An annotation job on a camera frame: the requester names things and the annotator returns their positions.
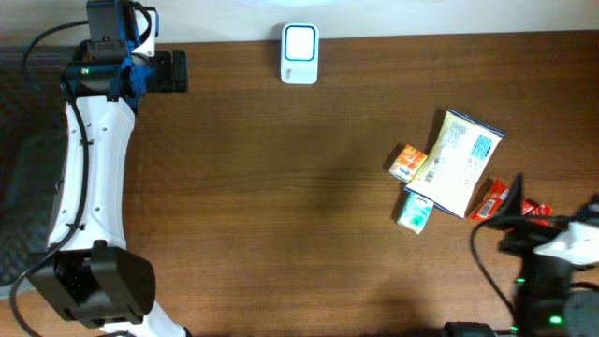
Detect red snack packet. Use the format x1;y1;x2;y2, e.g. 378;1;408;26
469;179;553;221

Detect cream snack bag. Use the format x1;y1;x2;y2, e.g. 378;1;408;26
405;110;504;218

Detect green tissue pack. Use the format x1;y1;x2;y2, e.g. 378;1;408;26
397;192;434;234

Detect orange tissue pack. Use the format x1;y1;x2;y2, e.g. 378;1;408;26
388;145;428;183

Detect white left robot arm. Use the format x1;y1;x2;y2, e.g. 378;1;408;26
27;50;190;336

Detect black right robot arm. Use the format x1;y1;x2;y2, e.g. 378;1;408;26
469;174;598;336

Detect white barcode scanner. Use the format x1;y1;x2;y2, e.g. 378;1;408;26
280;22;319;85

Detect grey plastic mesh basket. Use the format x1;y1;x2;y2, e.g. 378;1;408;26
1;47;72;300

